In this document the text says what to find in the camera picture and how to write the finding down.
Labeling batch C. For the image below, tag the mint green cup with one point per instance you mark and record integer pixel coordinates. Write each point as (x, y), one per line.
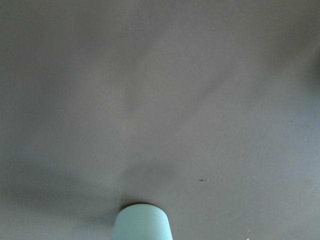
(142, 222)

